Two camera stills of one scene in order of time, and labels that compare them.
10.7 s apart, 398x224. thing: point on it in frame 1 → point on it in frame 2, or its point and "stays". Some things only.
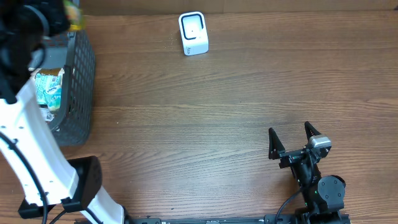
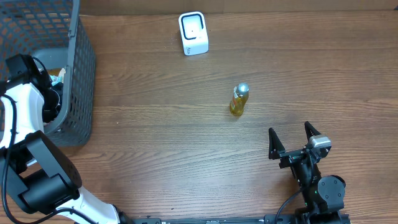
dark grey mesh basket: x=72 y=52 stays
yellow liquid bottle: x=72 y=9 → x=237 y=102
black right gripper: x=295 y=156 stays
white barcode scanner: x=193 y=32 stays
